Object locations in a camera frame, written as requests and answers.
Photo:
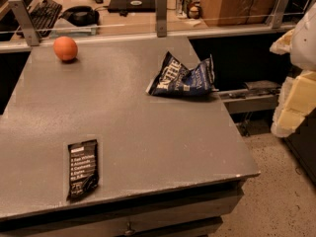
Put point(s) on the metal bracket post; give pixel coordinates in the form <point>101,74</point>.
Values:
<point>24,19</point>
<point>276,16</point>
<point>161,18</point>

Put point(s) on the right metal bracket post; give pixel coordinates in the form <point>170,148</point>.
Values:
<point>276,16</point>

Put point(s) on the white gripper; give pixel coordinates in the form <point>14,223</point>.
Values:
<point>305,43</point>

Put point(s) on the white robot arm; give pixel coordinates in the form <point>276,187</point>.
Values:
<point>303,43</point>

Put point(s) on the blue chip bag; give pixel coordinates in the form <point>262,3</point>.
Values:
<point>175,79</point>

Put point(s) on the middle metal bracket post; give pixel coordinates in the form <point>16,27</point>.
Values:
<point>161,18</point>

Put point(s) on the orange fruit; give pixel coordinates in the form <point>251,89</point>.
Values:
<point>65,48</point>

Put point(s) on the black laptop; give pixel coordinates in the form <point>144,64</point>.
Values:
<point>131,6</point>

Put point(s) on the grey metal shelf rail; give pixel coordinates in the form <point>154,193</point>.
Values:
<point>255,96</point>

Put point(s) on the left metal bracket post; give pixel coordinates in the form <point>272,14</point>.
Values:
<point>24,19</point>

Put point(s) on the black headphones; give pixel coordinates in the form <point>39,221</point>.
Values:
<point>81,16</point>

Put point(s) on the black keyboard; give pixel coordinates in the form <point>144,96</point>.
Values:
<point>44,15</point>

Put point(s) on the black snack bar wrapper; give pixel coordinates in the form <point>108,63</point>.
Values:
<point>83,168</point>

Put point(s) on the cans and jar cluster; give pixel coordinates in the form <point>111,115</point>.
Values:
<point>188,9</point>

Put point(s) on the cardboard box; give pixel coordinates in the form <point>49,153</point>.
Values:
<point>219,13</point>

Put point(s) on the glass divider panel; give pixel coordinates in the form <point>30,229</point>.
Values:
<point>136,25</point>

